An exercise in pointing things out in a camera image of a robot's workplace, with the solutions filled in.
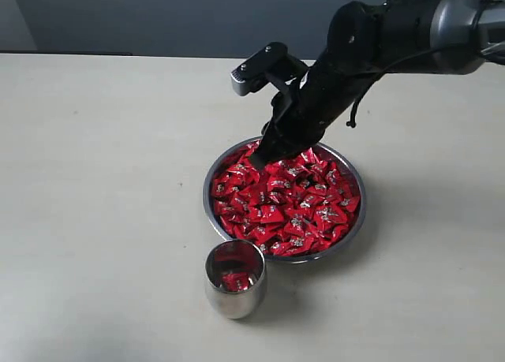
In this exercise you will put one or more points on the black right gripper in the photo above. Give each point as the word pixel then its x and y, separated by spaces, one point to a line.
pixel 301 116

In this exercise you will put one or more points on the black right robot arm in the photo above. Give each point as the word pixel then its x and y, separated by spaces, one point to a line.
pixel 365 43

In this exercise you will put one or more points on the pile of red wrapped candies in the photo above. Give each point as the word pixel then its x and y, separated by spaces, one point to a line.
pixel 284 204

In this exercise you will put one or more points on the steel bowl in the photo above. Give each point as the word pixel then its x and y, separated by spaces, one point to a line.
pixel 361 220

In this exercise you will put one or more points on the stainless steel cup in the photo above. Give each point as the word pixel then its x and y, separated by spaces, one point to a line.
pixel 234 256

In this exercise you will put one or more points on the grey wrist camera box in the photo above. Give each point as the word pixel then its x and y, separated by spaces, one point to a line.
pixel 267 64

